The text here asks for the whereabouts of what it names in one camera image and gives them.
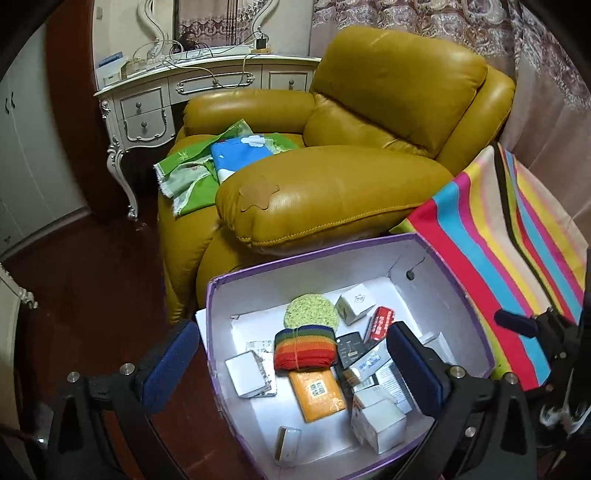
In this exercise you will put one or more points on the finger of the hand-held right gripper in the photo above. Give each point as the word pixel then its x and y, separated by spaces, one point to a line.
pixel 515 322

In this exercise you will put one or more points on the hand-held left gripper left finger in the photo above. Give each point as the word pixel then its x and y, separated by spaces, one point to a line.
pixel 168 369

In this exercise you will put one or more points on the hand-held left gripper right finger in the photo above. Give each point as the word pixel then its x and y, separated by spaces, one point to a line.
pixel 415 369

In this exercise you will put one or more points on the long white box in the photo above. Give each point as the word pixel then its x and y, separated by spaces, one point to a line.
pixel 438 346

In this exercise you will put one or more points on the white box blue print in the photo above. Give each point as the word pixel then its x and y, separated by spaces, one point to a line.
pixel 367 364

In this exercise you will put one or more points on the red yellow printed box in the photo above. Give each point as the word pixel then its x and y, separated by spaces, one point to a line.
pixel 382 323

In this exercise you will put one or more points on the black box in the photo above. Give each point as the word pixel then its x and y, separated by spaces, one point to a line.
pixel 351 350

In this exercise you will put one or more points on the small printed white cube box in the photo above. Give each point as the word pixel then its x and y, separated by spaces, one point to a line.
pixel 353 304

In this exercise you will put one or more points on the silver blister pack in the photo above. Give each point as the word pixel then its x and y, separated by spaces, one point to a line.
pixel 258 346

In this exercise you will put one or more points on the orange packet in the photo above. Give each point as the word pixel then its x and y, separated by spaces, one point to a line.
pixel 316 397

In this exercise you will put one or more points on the rainbow knitted cloth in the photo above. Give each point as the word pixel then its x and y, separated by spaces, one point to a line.
pixel 304 348

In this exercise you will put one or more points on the green round knitted pad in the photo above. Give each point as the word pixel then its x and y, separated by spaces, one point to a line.
pixel 311 311

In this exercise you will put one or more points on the purple cardboard box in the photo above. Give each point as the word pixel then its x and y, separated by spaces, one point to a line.
pixel 323 267

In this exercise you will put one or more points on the silver gold foil box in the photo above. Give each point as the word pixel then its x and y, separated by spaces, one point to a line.
pixel 287 445

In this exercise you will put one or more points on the white fuzzy cloth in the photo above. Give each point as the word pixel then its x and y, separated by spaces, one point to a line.
pixel 558 417

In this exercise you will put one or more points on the rainbow striped cloth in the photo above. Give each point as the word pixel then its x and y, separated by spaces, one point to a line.
pixel 485 230

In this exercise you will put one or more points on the white carved furniture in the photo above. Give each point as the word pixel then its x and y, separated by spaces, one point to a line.
pixel 18 288

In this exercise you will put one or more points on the green patterned cloth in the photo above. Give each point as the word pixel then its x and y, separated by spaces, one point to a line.
pixel 194 189

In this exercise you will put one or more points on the white wardrobe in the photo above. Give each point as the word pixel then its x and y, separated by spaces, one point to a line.
pixel 32 161

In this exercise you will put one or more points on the white ornate dressing table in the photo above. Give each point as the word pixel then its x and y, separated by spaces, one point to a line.
pixel 143 108

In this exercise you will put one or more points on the yellow leather armchair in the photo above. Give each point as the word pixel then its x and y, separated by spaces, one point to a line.
pixel 369 92

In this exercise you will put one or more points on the black charger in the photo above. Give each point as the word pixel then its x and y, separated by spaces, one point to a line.
pixel 263 41

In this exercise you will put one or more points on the white ornate framed mirror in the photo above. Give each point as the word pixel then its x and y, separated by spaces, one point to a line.
pixel 207 23

